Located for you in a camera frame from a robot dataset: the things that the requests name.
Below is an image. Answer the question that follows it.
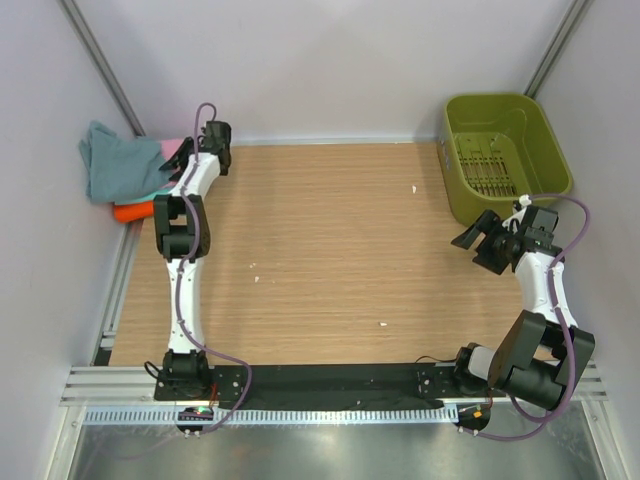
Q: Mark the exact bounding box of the corner aluminium post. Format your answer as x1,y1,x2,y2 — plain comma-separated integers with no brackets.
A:
523,0,594,99
58,0,146,136

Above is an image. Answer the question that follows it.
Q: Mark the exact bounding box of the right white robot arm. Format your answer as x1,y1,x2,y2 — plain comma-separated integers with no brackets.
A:
450,205,595,411

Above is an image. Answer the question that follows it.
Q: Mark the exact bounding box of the left corner aluminium post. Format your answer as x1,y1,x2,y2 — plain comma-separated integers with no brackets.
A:
58,0,146,136

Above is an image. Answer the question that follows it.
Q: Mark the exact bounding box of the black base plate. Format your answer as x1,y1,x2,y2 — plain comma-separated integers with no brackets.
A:
154,363,488,412

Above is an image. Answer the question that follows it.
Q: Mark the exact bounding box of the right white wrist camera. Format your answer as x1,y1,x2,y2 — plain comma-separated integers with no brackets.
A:
502,195,532,234

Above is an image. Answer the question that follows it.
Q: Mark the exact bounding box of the left aluminium rail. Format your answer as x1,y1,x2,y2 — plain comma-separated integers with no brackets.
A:
90,220,144,366

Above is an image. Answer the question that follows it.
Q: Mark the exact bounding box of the turquoise folded t-shirt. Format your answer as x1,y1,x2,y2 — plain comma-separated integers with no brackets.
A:
115,183,175,206

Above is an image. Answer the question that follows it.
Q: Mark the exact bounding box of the aluminium rail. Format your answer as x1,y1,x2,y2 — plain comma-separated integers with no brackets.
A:
90,220,144,366
60,360,608,406

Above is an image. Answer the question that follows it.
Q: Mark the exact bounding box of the pink folded t-shirt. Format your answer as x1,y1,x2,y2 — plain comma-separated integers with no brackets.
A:
160,139,184,161

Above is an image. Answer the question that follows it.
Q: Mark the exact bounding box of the orange folded t-shirt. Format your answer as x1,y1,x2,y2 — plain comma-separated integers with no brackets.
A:
113,202,154,223

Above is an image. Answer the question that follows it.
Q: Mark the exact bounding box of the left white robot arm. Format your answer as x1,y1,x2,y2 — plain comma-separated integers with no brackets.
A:
153,120,232,401

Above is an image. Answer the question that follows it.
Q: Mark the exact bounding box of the right corner aluminium post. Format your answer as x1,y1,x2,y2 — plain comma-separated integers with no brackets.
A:
523,0,594,99

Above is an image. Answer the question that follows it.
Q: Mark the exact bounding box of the front aluminium rail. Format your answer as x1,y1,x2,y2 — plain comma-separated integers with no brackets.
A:
60,360,608,406

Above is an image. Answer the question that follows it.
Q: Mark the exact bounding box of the grey-blue t-shirt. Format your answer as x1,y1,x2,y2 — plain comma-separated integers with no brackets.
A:
78,121,172,204

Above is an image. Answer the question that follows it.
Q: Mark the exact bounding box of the green plastic basket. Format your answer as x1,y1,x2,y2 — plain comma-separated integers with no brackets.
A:
437,93,573,226

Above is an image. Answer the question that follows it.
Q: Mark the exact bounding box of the white slotted cable duct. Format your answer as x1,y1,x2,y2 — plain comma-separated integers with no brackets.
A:
83,404,458,426

